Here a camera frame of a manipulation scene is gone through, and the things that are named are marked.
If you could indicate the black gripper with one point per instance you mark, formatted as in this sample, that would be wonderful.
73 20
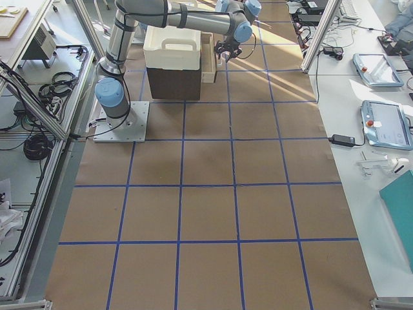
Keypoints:
230 45

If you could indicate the black power adapter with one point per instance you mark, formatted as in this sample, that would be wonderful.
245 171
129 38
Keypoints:
341 140

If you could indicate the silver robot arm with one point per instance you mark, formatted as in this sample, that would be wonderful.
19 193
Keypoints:
232 19

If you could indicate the blue teach pendant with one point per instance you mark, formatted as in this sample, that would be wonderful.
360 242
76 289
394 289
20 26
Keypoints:
376 70
385 125

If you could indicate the white plastic bin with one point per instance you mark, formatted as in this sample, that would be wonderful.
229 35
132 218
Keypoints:
172 48

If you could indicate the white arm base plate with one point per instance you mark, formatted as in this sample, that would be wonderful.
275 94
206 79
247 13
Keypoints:
119 131

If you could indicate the blue teach pendant far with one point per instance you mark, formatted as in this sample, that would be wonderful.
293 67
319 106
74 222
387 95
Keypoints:
376 70

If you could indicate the light wooden drawer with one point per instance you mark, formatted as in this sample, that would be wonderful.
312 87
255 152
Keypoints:
208 58

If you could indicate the blue teach pendant near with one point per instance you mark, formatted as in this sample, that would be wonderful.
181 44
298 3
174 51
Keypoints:
385 125

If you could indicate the aluminium frame post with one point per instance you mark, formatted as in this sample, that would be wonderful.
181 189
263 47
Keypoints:
321 31

